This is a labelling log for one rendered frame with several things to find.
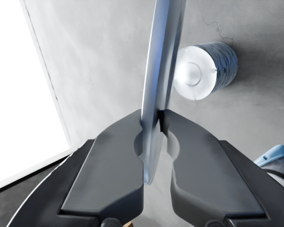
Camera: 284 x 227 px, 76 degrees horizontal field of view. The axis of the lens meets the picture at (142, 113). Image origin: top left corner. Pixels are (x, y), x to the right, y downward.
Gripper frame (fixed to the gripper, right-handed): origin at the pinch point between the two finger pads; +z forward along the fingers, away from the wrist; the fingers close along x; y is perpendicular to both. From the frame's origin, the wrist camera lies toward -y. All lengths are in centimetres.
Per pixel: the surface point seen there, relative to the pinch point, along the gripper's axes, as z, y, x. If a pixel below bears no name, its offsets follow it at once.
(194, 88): 84, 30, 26
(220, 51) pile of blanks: 90, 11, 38
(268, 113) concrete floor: 80, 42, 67
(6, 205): 187, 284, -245
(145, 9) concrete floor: 148, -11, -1
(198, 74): 82, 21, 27
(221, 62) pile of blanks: 82, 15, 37
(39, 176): 235, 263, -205
